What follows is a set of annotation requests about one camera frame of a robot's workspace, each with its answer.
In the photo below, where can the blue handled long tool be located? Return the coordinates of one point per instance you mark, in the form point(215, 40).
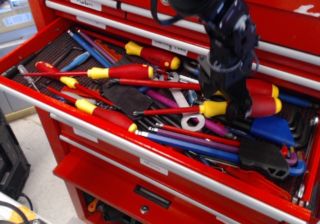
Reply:
point(192, 67)

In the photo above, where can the blue hex key rear left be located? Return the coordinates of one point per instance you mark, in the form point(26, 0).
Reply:
point(105, 63)

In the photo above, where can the long purple hex key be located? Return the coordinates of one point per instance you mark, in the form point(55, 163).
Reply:
point(196, 140)

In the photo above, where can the blue hex key holder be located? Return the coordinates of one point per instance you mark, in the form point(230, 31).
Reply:
point(274, 129)

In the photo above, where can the black hex key holder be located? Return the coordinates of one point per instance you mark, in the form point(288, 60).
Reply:
point(263, 158)

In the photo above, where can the long red hex key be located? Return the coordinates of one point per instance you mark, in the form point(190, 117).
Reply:
point(218, 139)

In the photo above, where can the red yellow screwdriver middle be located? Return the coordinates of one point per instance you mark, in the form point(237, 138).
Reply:
point(136, 71)

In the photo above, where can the red yellow wiha screwdriver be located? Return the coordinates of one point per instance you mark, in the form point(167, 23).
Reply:
point(262, 106)
point(254, 86)

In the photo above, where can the black folded pouch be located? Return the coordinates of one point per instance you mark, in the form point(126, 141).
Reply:
point(127, 98)

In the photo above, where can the red yellow Wiha screwdriver front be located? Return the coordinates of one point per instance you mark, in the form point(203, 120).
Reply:
point(262, 106)

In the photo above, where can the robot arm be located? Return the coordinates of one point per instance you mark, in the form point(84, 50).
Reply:
point(233, 39)

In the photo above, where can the red yellow screwdriver top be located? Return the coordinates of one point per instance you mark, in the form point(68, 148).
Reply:
point(152, 55)

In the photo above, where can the red tool chest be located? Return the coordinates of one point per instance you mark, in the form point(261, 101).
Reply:
point(147, 181)

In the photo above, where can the red yellow screwdriver front left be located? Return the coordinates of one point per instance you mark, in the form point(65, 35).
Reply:
point(108, 115)

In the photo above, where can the orange hex key holder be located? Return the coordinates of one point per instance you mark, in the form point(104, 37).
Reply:
point(109, 49)

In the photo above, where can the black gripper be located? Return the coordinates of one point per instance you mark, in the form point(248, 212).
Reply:
point(221, 82)

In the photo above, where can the black box on floor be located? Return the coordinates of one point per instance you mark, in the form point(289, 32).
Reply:
point(14, 167)

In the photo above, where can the magenta hex key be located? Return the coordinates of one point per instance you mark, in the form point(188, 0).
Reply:
point(175, 104)

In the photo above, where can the long blue hex key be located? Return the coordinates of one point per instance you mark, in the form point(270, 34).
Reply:
point(295, 171)

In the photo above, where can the silver flat wrench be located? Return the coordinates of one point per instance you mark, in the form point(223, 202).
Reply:
point(185, 116)

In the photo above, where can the red yellow Wiha screwdriver rear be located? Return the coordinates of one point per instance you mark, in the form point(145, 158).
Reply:
point(254, 86)

